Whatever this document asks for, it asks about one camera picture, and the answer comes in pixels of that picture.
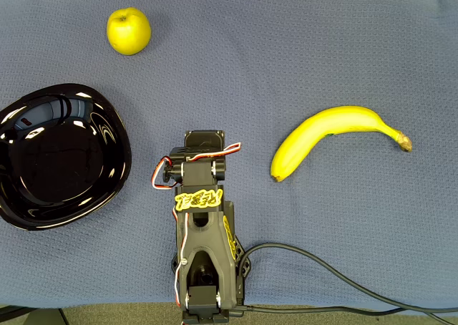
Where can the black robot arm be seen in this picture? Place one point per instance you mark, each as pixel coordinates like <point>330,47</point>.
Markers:
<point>204,239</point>

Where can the blue textured table cloth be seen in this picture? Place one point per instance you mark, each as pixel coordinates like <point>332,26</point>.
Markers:
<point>250,71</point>

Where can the black glossy bowl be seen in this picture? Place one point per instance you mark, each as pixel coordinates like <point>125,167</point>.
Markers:
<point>64,167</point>

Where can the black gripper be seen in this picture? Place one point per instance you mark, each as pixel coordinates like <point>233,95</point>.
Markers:
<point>204,139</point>

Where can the black tripod stand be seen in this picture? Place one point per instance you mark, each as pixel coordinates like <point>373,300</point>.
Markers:
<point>14,312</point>

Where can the yellow banana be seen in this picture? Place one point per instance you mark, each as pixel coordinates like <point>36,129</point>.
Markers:
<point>322,124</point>

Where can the green apple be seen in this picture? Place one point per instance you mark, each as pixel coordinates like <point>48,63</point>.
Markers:
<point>129,31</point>

